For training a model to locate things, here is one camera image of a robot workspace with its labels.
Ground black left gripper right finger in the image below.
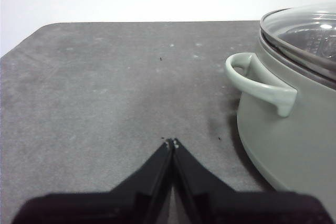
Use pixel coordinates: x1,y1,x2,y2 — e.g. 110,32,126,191
173,137,333,224

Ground glass lid with green knob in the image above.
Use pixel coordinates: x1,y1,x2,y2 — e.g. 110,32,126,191
259,2,336,90

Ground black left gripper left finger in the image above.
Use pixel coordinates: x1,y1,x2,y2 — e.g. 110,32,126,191
12,139,174,224

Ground pale green electric steamer pot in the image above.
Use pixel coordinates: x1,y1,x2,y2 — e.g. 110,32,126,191
225,31,336,224

